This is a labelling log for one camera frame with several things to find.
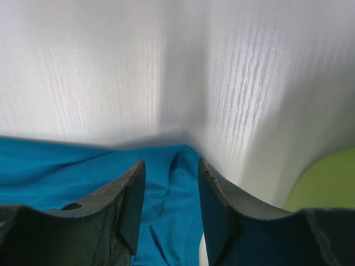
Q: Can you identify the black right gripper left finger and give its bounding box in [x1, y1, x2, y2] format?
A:
[1, 161, 146, 265]

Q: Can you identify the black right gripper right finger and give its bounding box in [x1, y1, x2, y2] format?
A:
[198, 159, 354, 265]

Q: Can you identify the teal blue t-shirt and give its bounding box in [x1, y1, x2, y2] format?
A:
[1, 138, 203, 265]

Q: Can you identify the lime green plastic basin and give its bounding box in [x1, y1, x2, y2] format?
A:
[284, 149, 354, 212]

